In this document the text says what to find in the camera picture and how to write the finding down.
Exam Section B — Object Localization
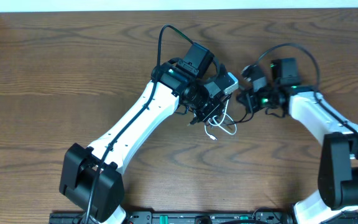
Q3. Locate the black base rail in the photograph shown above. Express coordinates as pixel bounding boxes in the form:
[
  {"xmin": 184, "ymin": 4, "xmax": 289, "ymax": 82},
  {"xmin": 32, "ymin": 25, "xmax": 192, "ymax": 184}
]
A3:
[{"xmin": 48, "ymin": 208, "xmax": 358, "ymax": 224}]

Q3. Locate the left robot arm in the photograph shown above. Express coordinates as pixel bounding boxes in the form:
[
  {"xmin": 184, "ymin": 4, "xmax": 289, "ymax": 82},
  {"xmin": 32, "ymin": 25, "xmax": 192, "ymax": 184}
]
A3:
[{"xmin": 59, "ymin": 43, "xmax": 238, "ymax": 223}]

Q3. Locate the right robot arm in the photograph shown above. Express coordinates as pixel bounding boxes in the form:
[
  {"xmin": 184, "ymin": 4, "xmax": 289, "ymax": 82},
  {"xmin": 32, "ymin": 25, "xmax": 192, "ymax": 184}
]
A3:
[{"xmin": 237, "ymin": 58, "xmax": 358, "ymax": 223}]

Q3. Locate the black usb cable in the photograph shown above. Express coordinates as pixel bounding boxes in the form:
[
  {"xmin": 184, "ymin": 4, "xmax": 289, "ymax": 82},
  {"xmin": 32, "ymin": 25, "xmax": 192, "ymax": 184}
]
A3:
[{"xmin": 187, "ymin": 93, "xmax": 256, "ymax": 127}]

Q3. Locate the white usb cable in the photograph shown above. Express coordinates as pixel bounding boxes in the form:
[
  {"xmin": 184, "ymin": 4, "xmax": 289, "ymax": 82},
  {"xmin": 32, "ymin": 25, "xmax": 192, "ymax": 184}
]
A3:
[{"xmin": 203, "ymin": 98, "xmax": 238, "ymax": 141}]

